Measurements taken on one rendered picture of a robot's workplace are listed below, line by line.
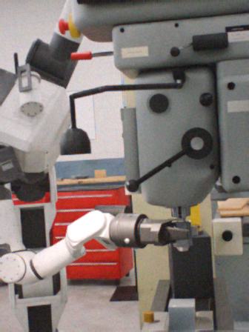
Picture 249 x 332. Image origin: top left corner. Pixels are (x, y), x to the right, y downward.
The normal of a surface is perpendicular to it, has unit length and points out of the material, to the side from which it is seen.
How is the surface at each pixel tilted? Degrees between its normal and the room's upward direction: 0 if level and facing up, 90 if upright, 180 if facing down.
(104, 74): 90
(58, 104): 85
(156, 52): 90
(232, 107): 90
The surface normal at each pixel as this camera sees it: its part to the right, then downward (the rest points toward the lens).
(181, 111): -0.13, 0.06
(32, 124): 0.11, -0.50
